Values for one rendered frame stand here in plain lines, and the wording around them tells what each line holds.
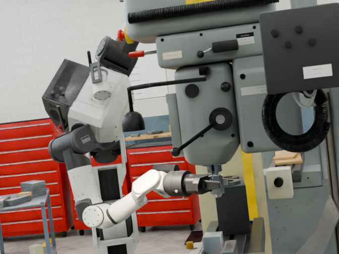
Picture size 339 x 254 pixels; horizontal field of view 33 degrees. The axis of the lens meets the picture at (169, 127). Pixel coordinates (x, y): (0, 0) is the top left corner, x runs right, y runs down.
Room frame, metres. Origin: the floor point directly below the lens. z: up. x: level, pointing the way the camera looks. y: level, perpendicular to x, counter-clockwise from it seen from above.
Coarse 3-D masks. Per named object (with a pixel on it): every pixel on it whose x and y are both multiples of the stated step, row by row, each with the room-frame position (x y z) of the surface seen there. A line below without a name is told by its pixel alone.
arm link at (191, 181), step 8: (176, 176) 1.92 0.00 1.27; (184, 176) 1.92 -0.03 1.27; (192, 176) 1.91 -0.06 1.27; (200, 176) 1.88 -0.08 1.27; (176, 184) 1.91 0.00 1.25; (184, 184) 1.90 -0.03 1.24; (192, 184) 1.87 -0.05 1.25; (200, 184) 1.86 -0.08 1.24; (176, 192) 1.91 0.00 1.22; (184, 192) 1.91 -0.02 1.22; (192, 192) 1.88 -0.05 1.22; (200, 192) 1.84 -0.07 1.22
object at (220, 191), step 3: (222, 177) 1.86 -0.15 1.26; (213, 180) 1.85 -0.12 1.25; (216, 180) 1.85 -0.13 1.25; (219, 180) 1.85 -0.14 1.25; (222, 180) 1.86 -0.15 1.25; (222, 183) 1.86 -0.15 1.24; (222, 186) 1.86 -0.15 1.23; (210, 189) 1.86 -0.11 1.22; (213, 189) 1.85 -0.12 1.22; (216, 189) 1.85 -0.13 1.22; (219, 189) 1.85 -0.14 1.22; (222, 189) 1.85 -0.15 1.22; (210, 192) 1.86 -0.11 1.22; (213, 192) 1.85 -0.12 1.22; (216, 192) 1.85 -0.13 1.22; (219, 192) 1.85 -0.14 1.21; (222, 192) 1.85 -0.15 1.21
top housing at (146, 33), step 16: (128, 0) 1.79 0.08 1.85; (144, 0) 1.77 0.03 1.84; (160, 0) 1.76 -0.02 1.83; (176, 0) 1.75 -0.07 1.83; (192, 0) 1.74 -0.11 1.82; (208, 0) 1.73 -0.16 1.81; (192, 16) 1.74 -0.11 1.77; (208, 16) 1.73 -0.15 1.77; (224, 16) 1.72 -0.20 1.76; (240, 16) 1.71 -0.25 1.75; (256, 16) 1.71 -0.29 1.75; (128, 32) 1.81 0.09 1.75; (144, 32) 1.77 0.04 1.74; (160, 32) 1.77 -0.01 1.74; (176, 32) 1.77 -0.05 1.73
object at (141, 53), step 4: (132, 52) 2.01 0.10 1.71; (136, 52) 2.00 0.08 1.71; (140, 52) 2.00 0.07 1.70; (144, 52) 2.00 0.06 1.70; (148, 52) 2.00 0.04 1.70; (152, 52) 2.00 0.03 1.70; (156, 52) 1.99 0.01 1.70; (132, 56) 2.01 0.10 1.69; (136, 56) 2.01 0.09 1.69; (140, 56) 2.00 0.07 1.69
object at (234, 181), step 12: (240, 180) 2.23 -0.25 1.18; (228, 192) 2.18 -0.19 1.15; (240, 192) 2.18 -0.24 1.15; (216, 204) 2.19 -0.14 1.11; (228, 204) 2.18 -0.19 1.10; (240, 204) 2.18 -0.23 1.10; (228, 216) 2.18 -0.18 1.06; (240, 216) 2.18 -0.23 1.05; (228, 228) 2.18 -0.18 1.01; (240, 228) 2.18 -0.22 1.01
